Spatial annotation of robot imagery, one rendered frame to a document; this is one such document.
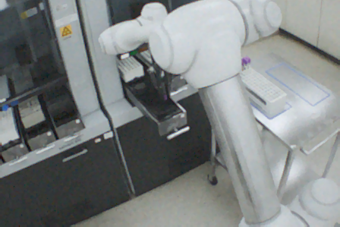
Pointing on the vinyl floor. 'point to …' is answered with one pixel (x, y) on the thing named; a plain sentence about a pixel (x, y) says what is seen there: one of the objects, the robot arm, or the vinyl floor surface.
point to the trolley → (289, 126)
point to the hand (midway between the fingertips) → (164, 91)
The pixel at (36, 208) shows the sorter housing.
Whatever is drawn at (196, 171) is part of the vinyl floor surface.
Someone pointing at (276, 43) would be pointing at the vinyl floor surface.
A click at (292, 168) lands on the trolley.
